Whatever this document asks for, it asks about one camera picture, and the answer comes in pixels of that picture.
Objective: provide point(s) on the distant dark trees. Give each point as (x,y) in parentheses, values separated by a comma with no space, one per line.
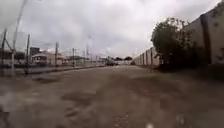
(122,58)

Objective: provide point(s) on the brown dirt road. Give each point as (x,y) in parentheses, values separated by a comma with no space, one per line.
(110,96)

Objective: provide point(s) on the green leafy tree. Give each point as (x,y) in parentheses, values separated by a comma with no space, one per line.
(170,41)

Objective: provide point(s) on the low pale buildings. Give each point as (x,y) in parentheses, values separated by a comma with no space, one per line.
(45,58)

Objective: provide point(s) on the tall pale pole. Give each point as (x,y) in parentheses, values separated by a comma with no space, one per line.
(16,36)

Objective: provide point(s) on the long pale concrete wall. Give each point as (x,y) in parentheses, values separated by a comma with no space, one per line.
(213,36)

